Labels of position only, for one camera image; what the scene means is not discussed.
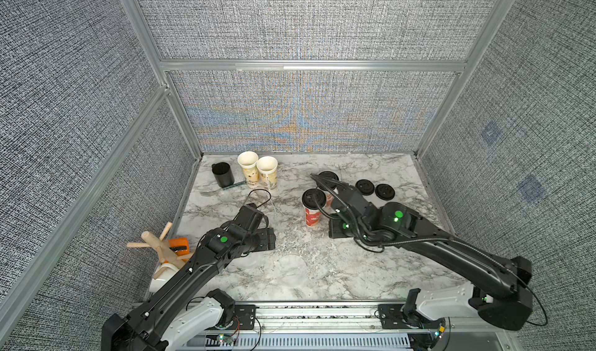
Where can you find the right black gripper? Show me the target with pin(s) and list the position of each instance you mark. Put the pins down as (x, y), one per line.
(339, 195)

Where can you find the wooden peg rack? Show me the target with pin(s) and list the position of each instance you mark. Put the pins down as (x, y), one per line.
(161, 247)

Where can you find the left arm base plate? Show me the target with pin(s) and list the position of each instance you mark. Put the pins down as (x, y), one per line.
(241, 317)

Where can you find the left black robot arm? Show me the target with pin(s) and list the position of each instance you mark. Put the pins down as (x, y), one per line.
(163, 322)

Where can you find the black lid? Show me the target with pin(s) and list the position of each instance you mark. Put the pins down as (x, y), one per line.
(313, 199)
(365, 187)
(331, 179)
(385, 192)

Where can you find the black cylindrical cup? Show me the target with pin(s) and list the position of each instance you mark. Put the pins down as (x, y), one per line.
(223, 174)

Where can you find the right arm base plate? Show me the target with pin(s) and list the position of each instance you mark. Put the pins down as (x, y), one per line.
(392, 317)

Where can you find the black lid back right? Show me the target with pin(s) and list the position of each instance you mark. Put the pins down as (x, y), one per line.
(385, 192)

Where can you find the orange mug on rack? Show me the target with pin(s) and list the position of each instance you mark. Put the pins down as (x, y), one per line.
(180, 246)

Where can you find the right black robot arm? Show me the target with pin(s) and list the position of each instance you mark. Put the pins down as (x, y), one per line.
(497, 288)

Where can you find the black lid front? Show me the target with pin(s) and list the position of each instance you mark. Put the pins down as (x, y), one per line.
(331, 179)
(313, 199)

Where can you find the white mug on rack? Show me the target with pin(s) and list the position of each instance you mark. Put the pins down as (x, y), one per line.
(162, 275)

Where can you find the red paper cup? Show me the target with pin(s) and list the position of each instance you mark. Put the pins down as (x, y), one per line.
(312, 216)

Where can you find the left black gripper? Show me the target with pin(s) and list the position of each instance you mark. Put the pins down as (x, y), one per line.
(263, 239)

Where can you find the black lid back middle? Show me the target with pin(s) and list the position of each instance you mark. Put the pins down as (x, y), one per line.
(365, 187)

